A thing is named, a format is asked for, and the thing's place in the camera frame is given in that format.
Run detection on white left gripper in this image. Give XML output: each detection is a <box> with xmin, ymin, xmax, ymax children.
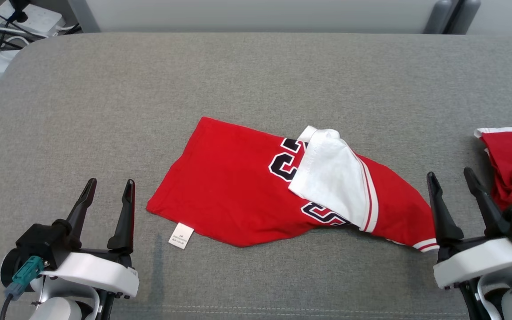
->
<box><xmin>43</xmin><ymin>178</ymin><xmax>140</xmax><ymax>299</ymax></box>

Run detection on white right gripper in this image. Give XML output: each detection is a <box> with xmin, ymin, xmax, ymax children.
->
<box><xmin>426</xmin><ymin>167</ymin><xmax>512</xmax><ymax>291</ymax></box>

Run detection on red numbered jersey shirt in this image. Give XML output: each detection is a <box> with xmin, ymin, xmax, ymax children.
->
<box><xmin>146</xmin><ymin>116</ymin><xmax>440</xmax><ymax>253</ymax></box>

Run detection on grey fabric sofa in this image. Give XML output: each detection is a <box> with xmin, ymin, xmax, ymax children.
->
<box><xmin>0</xmin><ymin>32</ymin><xmax>512</xmax><ymax>320</ymax></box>

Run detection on black plug adapter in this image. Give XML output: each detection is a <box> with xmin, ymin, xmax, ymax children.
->
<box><xmin>9</xmin><ymin>0</ymin><xmax>31</xmax><ymax>24</ymax></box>

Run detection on left teal-plug black cable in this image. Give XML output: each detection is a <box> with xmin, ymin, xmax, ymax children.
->
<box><xmin>0</xmin><ymin>256</ymin><xmax>46</xmax><ymax>320</ymax></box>

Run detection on grey partition post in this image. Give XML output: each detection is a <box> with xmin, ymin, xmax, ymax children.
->
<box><xmin>66</xmin><ymin>0</ymin><xmax>102</xmax><ymax>33</ymax></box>
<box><xmin>422</xmin><ymin>0</ymin><xmax>455</xmax><ymax>35</ymax></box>
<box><xmin>448</xmin><ymin>0</ymin><xmax>481</xmax><ymax>35</ymax></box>

